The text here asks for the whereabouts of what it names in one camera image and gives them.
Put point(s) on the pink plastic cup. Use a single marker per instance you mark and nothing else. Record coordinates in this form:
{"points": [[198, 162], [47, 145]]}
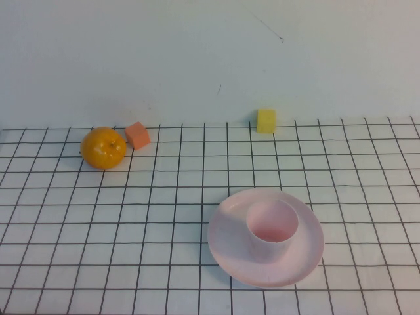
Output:
{"points": [[272, 243]]}

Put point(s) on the pink round plate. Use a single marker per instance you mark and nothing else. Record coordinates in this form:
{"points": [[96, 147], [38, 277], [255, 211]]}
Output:
{"points": [[229, 249]]}

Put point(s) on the yellow foam cube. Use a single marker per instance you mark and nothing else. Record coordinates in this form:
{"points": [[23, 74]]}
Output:
{"points": [[265, 121]]}

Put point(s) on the orange foam cube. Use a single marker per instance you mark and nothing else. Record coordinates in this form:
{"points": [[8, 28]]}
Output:
{"points": [[138, 136]]}

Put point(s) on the orange fruit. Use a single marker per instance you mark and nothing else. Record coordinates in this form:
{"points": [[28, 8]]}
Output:
{"points": [[103, 148]]}

